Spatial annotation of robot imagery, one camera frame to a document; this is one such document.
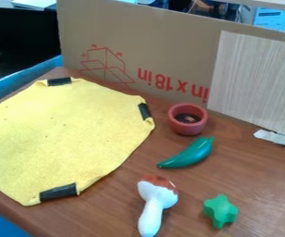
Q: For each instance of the yellow cloth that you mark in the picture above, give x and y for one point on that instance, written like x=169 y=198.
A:
x=62 y=132

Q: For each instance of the red toy pot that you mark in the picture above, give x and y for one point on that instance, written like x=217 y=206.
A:
x=187 y=123

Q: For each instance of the green toy pepper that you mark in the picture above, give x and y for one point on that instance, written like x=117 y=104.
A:
x=187 y=155

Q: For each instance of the cardboard box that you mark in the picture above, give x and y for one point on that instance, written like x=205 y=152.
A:
x=149 y=46

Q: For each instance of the white toy mushroom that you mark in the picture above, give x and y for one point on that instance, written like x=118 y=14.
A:
x=155 y=200

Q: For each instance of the light wooden board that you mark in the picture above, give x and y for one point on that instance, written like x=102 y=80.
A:
x=256 y=83

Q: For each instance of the green star toy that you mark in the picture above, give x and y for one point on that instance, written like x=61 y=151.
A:
x=220 y=211

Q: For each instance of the blue and white box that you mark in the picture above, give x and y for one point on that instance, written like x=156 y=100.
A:
x=271 y=17

